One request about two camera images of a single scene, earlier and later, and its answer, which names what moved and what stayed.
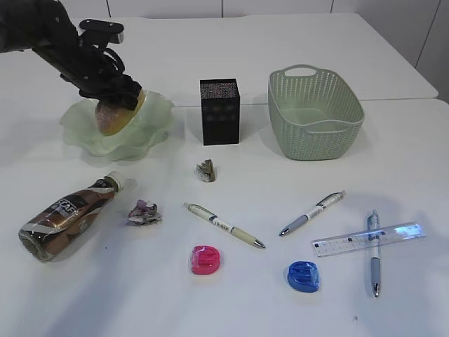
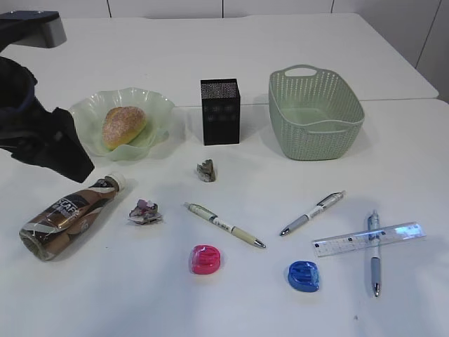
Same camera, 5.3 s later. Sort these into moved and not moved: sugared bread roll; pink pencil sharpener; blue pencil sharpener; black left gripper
Moved: black left gripper; sugared bread roll
Not moved: blue pencil sharpener; pink pencil sharpener
